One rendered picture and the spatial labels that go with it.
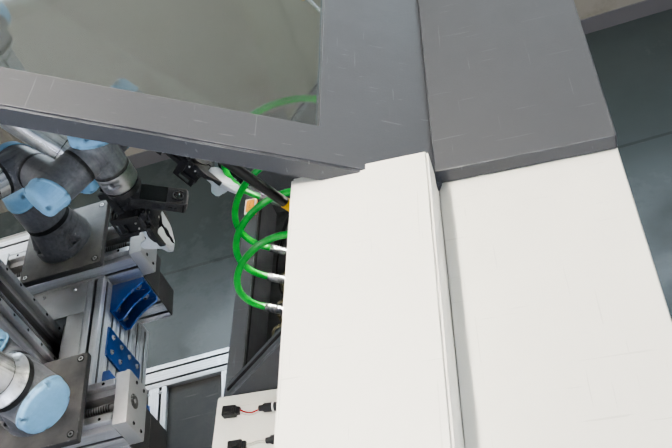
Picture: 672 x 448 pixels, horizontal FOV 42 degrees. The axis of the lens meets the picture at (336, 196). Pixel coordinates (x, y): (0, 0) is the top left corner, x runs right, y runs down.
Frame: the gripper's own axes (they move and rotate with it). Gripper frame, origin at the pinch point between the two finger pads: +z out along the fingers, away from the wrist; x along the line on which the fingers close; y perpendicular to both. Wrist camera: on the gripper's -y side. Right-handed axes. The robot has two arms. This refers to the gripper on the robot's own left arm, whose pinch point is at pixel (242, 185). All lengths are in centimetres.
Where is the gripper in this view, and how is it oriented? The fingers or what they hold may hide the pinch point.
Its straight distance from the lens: 196.0
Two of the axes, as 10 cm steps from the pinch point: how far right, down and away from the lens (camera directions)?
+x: -3.8, 5.7, -7.3
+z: 7.7, 6.3, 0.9
